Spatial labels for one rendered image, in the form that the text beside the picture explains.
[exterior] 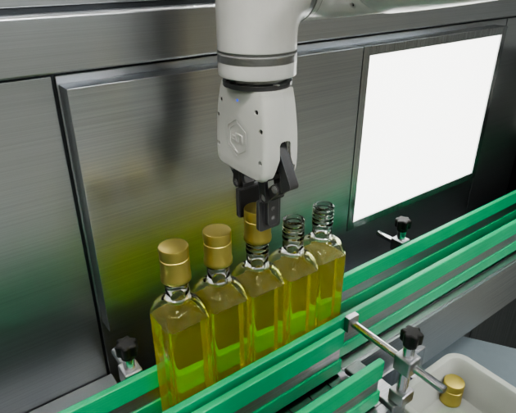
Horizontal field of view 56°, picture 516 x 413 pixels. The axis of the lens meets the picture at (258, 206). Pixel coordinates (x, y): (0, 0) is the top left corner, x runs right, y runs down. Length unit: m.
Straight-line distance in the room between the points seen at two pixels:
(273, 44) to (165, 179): 0.25
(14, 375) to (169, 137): 0.38
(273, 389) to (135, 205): 0.31
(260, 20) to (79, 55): 0.21
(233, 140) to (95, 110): 0.16
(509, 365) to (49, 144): 1.13
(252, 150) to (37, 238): 0.29
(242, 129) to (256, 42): 0.09
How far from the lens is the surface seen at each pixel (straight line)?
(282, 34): 0.50
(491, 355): 1.37
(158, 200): 0.67
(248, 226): 0.60
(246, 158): 0.54
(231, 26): 0.50
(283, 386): 0.72
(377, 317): 0.85
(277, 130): 0.51
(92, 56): 0.59
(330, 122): 0.82
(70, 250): 0.68
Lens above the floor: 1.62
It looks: 27 degrees down
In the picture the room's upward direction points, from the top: straight up
